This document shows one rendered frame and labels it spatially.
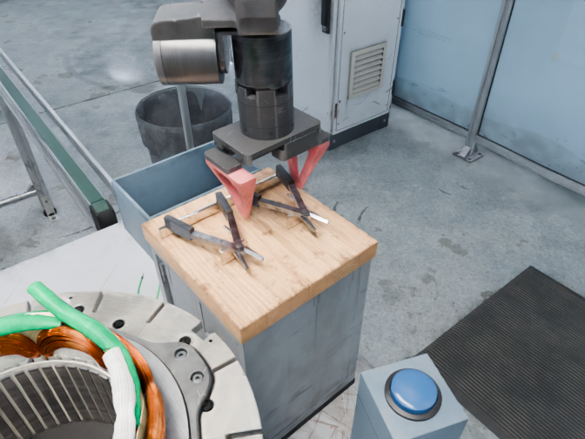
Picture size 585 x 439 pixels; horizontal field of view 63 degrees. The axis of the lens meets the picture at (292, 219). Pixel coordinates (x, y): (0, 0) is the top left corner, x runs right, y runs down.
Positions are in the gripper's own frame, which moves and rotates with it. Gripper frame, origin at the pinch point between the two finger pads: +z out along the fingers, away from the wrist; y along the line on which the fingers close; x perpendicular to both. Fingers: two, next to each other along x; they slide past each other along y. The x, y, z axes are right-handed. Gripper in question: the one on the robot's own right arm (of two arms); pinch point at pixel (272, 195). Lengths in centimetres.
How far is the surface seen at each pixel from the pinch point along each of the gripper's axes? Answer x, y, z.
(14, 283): -42, 28, 29
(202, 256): 1.7, 11.0, 1.7
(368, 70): -126, -163, 70
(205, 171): -18.1, -1.2, 6.1
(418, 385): 25.9, 4.6, 4.1
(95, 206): -58, 7, 32
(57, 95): -303, -48, 107
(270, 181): -3.5, -2.5, 1.0
